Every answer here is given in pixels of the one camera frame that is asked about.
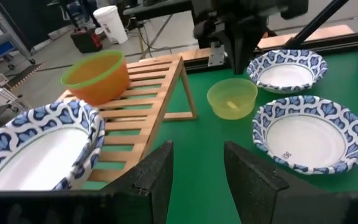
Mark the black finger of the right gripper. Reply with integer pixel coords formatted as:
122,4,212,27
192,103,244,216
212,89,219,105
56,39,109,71
224,30,245,75
243,29,267,75

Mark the silver metal bracket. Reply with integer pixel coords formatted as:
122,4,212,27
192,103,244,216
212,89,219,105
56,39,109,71
208,42,226,68

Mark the black and red toolbox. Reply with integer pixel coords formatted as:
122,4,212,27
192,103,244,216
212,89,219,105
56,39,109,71
70,27,103,54

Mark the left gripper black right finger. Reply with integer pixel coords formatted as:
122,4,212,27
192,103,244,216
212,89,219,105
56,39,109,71
224,141,358,224

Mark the black aluminium table frame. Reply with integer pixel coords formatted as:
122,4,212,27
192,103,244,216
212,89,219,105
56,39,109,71
183,30,358,75

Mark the blue patterned paper bowl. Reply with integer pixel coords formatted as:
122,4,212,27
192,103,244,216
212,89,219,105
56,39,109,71
246,49,328,95
252,95,358,175
0,98,106,194

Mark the wooden slatted shelf rack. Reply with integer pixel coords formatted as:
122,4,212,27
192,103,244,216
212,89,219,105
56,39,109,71
56,54,198,183

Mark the translucent yellow-green plastic bowl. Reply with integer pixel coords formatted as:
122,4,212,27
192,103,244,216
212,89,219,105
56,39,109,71
206,77,259,121

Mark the orange bowl with green rim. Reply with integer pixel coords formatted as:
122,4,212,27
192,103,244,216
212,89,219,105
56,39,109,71
60,49,131,106

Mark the light wooden board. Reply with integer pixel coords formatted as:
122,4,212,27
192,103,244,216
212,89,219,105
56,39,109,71
256,24,356,50

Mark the black mat with orange edge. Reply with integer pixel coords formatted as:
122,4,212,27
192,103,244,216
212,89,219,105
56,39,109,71
6,62,45,91

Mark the black diagonal frame strut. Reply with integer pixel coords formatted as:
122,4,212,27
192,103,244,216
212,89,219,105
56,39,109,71
283,0,351,49

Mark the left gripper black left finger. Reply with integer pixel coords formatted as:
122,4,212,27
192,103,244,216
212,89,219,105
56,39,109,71
0,140,175,224

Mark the white plastic bucket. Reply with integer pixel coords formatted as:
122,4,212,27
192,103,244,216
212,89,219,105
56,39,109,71
93,5,129,45

